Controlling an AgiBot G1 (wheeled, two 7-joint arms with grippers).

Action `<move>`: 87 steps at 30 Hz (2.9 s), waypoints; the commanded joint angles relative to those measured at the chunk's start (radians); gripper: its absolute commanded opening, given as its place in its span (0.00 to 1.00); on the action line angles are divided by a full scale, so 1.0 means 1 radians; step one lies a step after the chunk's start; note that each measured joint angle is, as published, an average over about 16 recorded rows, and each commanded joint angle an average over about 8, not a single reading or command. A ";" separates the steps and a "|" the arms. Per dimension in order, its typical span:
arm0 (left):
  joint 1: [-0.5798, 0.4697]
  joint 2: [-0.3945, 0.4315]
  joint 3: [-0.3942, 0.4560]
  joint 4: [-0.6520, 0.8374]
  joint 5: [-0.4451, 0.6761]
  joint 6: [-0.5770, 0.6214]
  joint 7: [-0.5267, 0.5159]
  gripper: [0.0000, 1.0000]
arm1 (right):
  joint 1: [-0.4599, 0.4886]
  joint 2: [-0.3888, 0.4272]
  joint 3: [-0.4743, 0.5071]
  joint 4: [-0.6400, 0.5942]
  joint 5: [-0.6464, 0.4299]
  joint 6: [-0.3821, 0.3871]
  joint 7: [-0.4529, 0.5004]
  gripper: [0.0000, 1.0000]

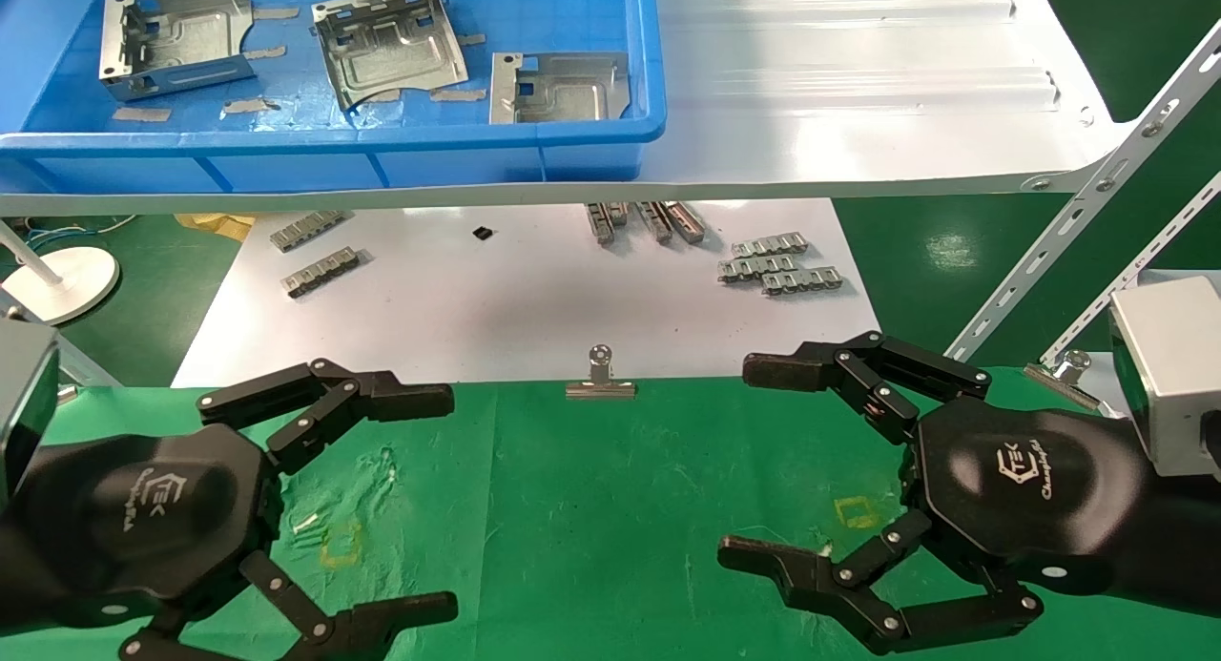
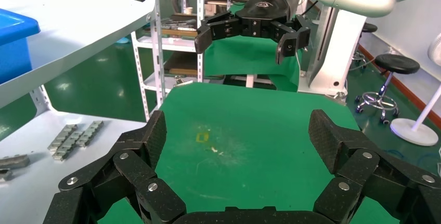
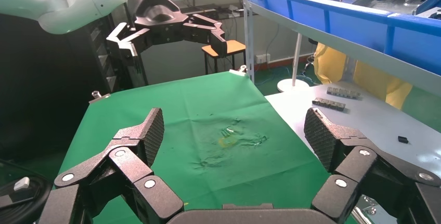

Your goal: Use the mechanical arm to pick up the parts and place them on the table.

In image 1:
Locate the white metal shelf board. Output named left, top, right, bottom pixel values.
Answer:
left=0, top=0, right=1136, bottom=217

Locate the blue plastic bin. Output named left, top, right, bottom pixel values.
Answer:
left=0, top=0, right=667, bottom=196

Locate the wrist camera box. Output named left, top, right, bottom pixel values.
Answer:
left=1108, top=277, right=1221, bottom=477
left=0, top=318, right=60, bottom=506

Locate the white sheet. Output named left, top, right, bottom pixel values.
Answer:
left=172, top=198, right=898, bottom=388

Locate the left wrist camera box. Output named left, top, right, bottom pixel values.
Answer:
left=0, top=318, right=60, bottom=506

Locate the thin blue white cable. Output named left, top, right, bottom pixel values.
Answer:
left=17, top=215, right=140, bottom=241

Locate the green cloth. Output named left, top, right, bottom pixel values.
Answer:
left=0, top=365, right=1221, bottom=661

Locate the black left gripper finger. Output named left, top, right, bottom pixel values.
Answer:
left=197, top=358, right=456, bottom=478

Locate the sheet metal bracket part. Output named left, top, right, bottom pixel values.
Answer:
left=99, top=0, right=257, bottom=102
left=311, top=0, right=470, bottom=113
left=489, top=52, right=631, bottom=125

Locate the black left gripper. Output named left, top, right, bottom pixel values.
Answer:
left=29, top=423, right=460, bottom=661

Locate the yellow crumpled scrap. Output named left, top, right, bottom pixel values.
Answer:
left=174, top=213, right=258, bottom=243

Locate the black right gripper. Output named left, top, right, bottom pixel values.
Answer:
left=717, top=331, right=1151, bottom=655

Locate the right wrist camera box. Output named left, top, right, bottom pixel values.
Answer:
left=1108, top=277, right=1221, bottom=477

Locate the notched metal strip part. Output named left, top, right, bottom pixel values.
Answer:
left=269, top=210, right=345, bottom=253
left=717, top=253, right=798, bottom=284
left=280, top=246, right=369, bottom=299
left=731, top=231, right=810, bottom=259
left=760, top=265, right=844, bottom=297

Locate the white slotted angle bar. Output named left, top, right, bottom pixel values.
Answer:
left=1038, top=170, right=1221, bottom=366
left=940, top=46, right=1221, bottom=368

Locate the white round stand base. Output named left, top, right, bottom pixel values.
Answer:
left=0, top=224, right=121, bottom=326

